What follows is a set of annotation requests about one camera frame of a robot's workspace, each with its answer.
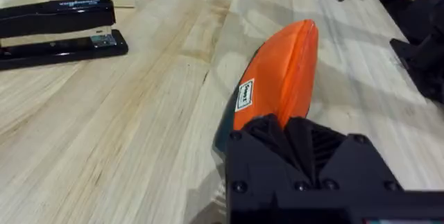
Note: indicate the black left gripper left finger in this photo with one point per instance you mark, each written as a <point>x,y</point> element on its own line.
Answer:
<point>256,158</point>

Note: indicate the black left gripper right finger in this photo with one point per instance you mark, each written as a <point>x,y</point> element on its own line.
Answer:
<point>347,161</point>

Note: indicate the orange soft zip bag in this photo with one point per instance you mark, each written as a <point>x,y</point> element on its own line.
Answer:
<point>277,71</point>

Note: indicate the black stapler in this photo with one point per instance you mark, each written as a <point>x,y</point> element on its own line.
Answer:
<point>55,16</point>

